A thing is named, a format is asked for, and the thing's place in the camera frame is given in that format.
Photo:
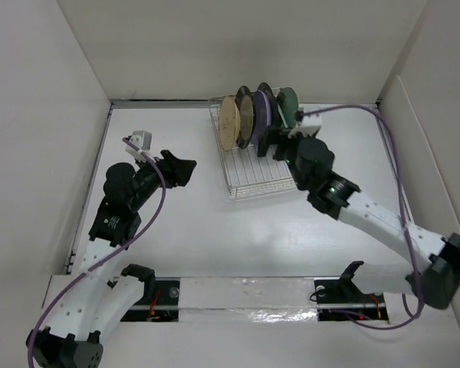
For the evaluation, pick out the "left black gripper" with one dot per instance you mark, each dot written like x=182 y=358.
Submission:
x=176 y=171

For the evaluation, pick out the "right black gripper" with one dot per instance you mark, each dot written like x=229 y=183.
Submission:
x=271 y=137

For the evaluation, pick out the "brown rimmed cream plate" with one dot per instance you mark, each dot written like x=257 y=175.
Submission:
x=275 y=120

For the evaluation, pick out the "teal rectangular ceramic plate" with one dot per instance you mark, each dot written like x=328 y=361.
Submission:
x=281 y=120

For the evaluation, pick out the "purple plastic plate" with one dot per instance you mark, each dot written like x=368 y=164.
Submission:
x=263 y=115

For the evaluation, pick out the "teal round plate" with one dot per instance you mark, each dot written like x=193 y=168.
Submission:
x=288 y=101

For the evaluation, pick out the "tan floral round plate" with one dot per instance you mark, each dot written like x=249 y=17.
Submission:
x=228 y=123

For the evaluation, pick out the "black mosaic rimmed plate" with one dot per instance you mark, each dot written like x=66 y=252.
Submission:
x=246 y=109

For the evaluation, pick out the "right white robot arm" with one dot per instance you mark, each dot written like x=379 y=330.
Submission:
x=433 y=271

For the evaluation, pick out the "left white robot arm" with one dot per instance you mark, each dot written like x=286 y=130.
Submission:
x=73 y=328

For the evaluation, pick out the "metal wire dish rack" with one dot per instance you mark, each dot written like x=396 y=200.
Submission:
x=246 y=175

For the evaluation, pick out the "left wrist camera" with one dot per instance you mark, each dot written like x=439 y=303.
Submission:
x=139 y=145

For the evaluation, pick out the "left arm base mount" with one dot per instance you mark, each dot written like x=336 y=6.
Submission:
x=161 y=306

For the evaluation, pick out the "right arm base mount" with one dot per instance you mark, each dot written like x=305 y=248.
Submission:
x=335 y=303

